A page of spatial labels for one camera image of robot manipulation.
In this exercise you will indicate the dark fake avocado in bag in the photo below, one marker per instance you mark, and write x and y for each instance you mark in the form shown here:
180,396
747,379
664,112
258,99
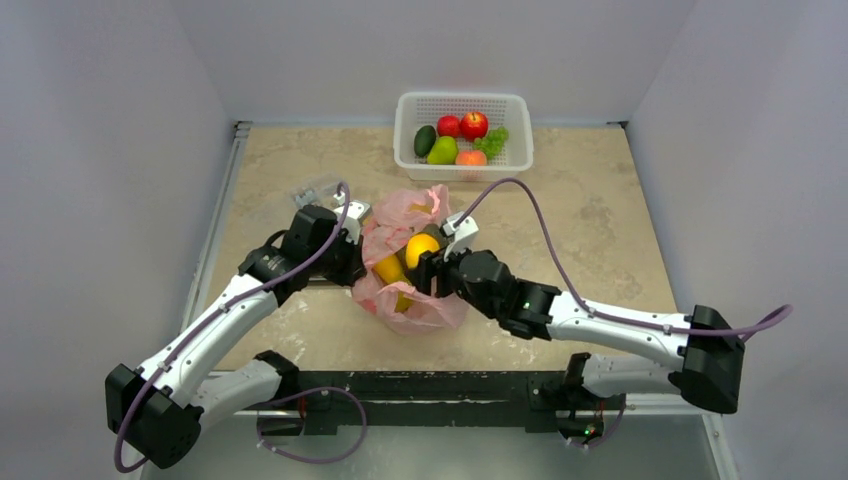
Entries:
435,231

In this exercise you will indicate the dark green fake avocado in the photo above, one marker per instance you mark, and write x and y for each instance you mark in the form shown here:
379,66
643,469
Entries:
424,140

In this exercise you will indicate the fake peach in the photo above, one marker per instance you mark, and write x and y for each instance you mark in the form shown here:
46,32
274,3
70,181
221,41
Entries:
472,158

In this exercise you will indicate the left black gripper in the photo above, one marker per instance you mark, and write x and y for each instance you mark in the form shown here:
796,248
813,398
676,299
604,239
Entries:
354,268

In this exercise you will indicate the pink printed plastic bag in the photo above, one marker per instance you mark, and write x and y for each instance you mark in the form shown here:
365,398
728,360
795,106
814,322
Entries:
386,291

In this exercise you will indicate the small red fake fruit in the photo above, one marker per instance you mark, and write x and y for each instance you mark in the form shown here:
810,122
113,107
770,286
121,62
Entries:
448,125

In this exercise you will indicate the green fake grapes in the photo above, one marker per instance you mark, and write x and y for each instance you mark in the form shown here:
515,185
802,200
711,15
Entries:
492,144

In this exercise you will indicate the white perforated plastic basket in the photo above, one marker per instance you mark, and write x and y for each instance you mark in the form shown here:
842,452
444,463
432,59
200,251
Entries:
416,109

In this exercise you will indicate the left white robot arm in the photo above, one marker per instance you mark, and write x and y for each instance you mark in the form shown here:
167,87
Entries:
159,409

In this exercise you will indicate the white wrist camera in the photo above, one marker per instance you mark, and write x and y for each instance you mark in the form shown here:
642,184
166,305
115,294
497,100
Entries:
355,215
460,231

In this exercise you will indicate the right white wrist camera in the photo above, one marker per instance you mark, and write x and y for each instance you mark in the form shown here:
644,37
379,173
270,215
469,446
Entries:
460,231

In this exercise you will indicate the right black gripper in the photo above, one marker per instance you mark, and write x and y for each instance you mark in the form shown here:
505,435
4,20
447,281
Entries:
428,271

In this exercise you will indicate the yellow fake banana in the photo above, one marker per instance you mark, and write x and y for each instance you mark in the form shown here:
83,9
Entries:
391,270

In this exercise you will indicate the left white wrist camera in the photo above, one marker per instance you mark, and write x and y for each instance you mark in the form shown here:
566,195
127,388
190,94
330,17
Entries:
355,215

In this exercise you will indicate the red fake apple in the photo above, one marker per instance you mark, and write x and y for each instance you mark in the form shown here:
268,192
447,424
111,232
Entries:
474,125

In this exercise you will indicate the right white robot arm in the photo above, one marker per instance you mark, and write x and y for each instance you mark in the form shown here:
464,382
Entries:
692,355

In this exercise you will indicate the yellow orange fake fruit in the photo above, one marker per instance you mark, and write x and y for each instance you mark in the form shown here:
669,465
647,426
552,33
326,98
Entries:
417,245

